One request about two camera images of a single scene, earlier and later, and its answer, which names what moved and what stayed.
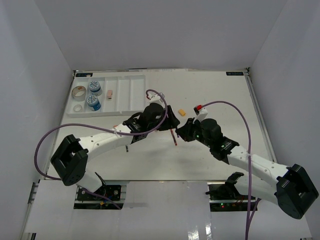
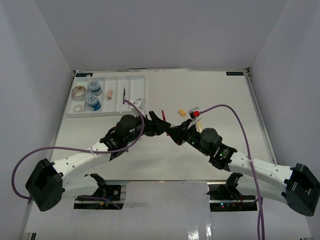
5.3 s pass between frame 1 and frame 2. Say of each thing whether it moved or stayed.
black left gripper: moved
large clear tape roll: stayed
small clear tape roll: stayed
